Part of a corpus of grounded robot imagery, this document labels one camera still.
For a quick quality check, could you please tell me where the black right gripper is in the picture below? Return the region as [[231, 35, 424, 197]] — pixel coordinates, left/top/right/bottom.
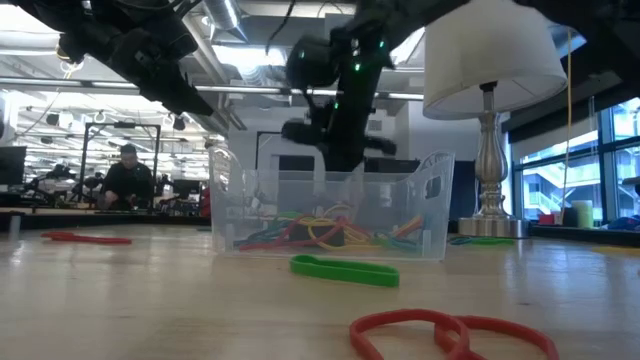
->
[[280, 92, 399, 174]]

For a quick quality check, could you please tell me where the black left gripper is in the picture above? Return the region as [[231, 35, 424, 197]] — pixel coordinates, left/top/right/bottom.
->
[[59, 0, 216, 117]]

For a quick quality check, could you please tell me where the thin yellow rubber band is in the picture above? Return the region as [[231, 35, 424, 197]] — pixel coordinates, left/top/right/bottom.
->
[[307, 217, 386, 251]]

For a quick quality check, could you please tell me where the teal rubber band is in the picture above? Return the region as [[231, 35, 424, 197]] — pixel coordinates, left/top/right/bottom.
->
[[379, 234, 424, 253], [448, 235, 489, 247]]

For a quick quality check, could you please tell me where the wide green rubber band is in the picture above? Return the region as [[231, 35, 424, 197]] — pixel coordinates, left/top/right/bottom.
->
[[288, 253, 401, 289]]

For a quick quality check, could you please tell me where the blue rubber band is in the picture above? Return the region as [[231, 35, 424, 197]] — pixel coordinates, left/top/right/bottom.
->
[[234, 227, 291, 249]]

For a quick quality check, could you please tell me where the black wide rubber band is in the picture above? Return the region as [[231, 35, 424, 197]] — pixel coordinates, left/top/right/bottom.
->
[[289, 222, 346, 248]]

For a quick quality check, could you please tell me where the clear plastic bin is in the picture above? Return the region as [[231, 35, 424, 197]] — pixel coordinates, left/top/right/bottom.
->
[[208, 145, 456, 262]]

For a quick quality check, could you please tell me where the long ceiling light bar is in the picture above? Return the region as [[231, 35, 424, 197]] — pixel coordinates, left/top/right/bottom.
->
[[0, 75, 426, 101]]

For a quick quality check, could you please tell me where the person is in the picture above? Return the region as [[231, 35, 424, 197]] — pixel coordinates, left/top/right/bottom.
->
[[97, 143, 156, 211]]

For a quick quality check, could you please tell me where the white shade table lamp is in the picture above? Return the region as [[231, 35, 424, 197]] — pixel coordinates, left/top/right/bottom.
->
[[422, 0, 569, 239]]

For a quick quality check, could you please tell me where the black monitor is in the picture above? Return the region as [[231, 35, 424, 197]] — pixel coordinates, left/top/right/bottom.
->
[[0, 145, 27, 186]]

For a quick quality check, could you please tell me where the pale green cylinder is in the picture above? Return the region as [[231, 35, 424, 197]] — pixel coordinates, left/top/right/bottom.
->
[[571, 199, 595, 230]]

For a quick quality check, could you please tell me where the blue object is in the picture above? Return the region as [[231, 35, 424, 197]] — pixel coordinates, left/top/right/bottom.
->
[[606, 215, 640, 232]]

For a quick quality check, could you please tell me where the black gantry frame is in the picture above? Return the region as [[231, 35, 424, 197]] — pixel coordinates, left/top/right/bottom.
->
[[254, 129, 331, 174], [78, 122, 162, 201]]

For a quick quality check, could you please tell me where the silver ceiling duct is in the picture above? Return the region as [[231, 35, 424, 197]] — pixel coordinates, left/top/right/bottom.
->
[[202, 0, 250, 44]]

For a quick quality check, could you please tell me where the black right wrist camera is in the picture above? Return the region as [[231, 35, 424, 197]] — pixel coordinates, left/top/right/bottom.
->
[[284, 32, 346, 91]]

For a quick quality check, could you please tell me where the yellow ceiling cable reel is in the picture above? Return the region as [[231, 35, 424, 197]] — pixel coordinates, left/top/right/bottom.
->
[[54, 47, 84, 75]]

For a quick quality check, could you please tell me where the yellow hanging cable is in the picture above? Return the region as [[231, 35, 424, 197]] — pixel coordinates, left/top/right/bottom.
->
[[562, 27, 575, 211]]

